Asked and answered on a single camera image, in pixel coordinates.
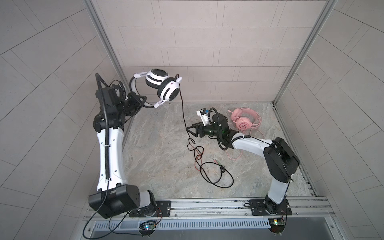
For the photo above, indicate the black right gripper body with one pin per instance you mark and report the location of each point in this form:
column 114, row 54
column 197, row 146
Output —
column 211, row 130

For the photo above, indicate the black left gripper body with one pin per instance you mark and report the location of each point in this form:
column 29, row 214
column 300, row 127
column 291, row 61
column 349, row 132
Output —
column 130, row 106

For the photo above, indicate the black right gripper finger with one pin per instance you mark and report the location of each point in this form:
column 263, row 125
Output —
column 196, row 132
column 195, row 127

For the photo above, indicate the white black gaming headphones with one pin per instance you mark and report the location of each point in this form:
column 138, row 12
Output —
column 168, row 88

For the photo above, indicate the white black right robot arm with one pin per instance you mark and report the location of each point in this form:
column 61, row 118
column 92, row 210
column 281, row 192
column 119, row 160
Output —
column 281, row 161

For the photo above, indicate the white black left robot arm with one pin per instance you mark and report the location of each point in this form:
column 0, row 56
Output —
column 114, row 195

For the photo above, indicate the pink headphones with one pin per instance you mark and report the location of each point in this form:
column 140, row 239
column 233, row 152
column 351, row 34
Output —
column 245, row 123

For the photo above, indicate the left circuit board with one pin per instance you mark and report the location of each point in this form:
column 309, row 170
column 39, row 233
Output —
column 148, row 226

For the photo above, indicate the circuit board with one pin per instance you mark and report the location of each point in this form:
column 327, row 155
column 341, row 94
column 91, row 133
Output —
column 277, row 225
column 148, row 226

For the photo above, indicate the right circuit board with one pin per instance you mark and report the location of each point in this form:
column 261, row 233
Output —
column 277, row 225

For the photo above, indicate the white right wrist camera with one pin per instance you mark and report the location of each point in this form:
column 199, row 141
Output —
column 203, row 114

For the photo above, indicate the aluminium left corner post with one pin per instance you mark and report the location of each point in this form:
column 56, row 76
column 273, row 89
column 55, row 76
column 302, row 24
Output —
column 91, row 9

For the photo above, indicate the aluminium corner post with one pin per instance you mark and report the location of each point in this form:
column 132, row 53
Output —
column 91, row 9
column 319, row 23

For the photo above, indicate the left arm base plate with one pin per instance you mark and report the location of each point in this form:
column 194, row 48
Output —
column 161, row 208

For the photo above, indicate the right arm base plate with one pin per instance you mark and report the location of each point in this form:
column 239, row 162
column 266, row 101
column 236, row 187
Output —
column 267, row 207

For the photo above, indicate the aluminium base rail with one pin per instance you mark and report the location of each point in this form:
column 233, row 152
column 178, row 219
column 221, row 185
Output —
column 234, row 208

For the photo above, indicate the aluminium right corner post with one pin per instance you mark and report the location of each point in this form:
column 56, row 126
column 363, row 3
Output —
column 319, row 23

